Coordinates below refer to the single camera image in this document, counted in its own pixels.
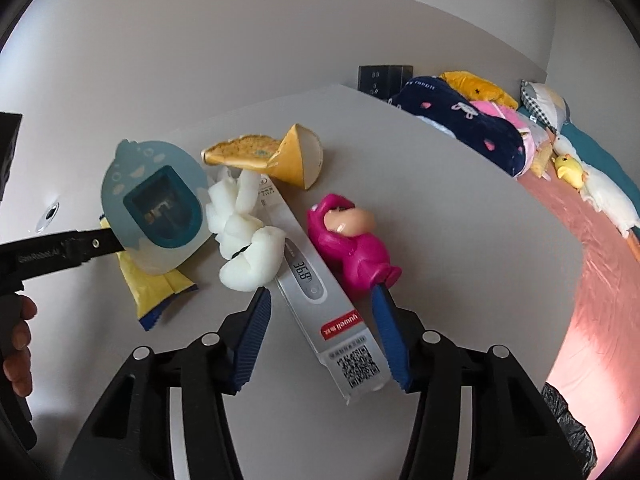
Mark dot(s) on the yellow star cushion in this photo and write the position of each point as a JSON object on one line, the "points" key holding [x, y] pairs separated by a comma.
{"points": [[475, 87]]}

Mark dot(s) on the golden cone toy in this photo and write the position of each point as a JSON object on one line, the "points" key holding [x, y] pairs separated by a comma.
{"points": [[295, 160]]}

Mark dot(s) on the pink blanket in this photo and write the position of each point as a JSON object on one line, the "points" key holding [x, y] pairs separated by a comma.
{"points": [[500, 115]]}

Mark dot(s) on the bed with pink sheet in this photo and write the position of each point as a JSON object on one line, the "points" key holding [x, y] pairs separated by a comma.
{"points": [[590, 285]]}

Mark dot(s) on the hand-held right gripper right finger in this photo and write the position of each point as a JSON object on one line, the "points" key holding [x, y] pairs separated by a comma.
{"points": [[392, 340]]}

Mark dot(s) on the pale yellow plush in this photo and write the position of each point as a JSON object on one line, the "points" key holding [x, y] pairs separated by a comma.
{"points": [[540, 165]]}

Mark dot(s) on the white plush toy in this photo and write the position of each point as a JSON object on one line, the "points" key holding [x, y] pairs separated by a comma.
{"points": [[250, 260]]}

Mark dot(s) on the checked patchwork pillow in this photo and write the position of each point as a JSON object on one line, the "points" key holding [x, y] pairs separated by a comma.
{"points": [[547, 102]]}

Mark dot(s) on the grey thermometer box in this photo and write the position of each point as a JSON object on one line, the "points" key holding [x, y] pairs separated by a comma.
{"points": [[325, 320]]}

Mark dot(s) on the black wall socket panel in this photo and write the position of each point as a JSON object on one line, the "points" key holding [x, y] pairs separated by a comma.
{"points": [[385, 80]]}

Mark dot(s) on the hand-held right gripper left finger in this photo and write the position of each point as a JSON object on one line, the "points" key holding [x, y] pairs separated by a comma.
{"points": [[252, 340]]}

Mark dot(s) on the navy printed blanket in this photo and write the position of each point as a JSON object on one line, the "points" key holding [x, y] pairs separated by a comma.
{"points": [[460, 120]]}

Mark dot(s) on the teal fish-shaped package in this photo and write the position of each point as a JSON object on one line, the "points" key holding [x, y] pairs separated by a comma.
{"points": [[150, 160]]}

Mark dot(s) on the bin with black bag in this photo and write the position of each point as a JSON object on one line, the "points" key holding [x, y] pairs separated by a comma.
{"points": [[570, 435]]}

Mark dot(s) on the yellow snack packet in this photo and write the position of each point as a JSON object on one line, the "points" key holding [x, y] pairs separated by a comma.
{"points": [[150, 290]]}

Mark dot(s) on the yellow duck plush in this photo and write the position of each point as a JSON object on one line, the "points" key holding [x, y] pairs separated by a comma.
{"points": [[570, 170]]}

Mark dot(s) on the person's left hand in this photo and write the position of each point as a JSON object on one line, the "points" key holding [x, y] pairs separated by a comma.
{"points": [[20, 330]]}

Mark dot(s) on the teal pillow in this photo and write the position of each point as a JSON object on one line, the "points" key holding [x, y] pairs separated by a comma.
{"points": [[600, 155]]}

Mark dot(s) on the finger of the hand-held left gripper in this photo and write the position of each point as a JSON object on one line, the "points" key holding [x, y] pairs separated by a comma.
{"points": [[95, 246]]}

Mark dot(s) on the round wall fixture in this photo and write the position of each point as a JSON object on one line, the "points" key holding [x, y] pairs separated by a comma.
{"points": [[49, 215]]}

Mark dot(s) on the magenta toy figure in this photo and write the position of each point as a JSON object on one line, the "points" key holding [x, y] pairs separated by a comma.
{"points": [[350, 255]]}

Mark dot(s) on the white goose plush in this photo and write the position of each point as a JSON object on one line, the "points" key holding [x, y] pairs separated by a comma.
{"points": [[610, 195]]}

